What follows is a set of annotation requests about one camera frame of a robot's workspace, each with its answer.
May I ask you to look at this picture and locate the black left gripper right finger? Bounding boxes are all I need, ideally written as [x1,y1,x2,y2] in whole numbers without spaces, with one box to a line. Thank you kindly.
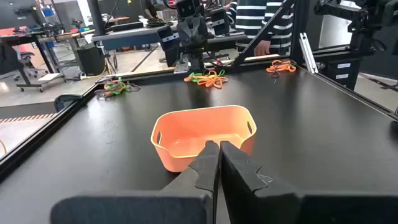
[220,140,398,224]

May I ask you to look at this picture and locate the black background robot stand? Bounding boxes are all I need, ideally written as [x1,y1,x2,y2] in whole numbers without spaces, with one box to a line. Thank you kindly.
[313,0,398,58]

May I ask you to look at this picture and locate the person's hand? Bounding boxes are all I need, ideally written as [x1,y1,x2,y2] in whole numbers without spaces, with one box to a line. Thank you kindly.
[253,39,272,57]

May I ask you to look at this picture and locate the person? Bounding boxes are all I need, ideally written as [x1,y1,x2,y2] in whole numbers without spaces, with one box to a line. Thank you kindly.
[142,0,160,19]
[226,0,295,57]

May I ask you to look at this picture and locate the orange rubber bands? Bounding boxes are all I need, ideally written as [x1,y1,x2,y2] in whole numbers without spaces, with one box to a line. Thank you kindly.
[183,70,228,90]

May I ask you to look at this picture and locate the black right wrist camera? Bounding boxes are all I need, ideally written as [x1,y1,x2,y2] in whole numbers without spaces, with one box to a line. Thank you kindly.
[176,0,197,18]

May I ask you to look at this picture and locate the green rubber band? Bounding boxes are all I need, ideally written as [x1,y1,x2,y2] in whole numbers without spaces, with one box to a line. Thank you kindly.
[188,72,206,83]
[104,77,131,96]
[203,69,226,78]

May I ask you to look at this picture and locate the dark blue chair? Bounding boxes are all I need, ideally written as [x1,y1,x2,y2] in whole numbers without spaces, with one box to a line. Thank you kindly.
[53,93,83,113]

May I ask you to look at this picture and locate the grey table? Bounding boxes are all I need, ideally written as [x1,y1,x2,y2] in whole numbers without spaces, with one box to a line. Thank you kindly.
[91,24,180,52]

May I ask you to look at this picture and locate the orange plastic basket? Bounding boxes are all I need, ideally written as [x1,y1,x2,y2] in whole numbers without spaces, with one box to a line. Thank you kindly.
[150,105,257,173]

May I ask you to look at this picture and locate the black mat with striped edge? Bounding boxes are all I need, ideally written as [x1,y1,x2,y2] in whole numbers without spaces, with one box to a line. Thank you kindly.
[0,101,59,124]

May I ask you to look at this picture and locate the black computer tower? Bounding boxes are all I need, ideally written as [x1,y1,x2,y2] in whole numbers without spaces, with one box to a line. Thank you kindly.
[75,42,106,77]

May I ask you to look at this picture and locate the black desk on casters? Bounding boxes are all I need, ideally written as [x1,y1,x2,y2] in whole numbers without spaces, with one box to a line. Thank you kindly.
[0,29,68,93]

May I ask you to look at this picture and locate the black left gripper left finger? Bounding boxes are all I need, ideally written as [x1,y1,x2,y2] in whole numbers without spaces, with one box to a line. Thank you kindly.
[50,140,220,224]

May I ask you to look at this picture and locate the grey office chair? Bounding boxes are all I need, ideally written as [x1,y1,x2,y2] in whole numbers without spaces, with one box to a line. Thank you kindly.
[14,51,40,82]

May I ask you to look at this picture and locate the orange rubber band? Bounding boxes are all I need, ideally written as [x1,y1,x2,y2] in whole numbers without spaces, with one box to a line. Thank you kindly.
[104,80,127,93]
[266,59,297,74]

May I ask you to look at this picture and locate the silver aluminium bar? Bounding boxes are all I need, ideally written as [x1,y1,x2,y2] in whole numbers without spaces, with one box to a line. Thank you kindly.
[298,32,319,75]

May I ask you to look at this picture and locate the black box with white labels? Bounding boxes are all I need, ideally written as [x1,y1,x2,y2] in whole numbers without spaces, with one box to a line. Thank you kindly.
[325,57,362,91]

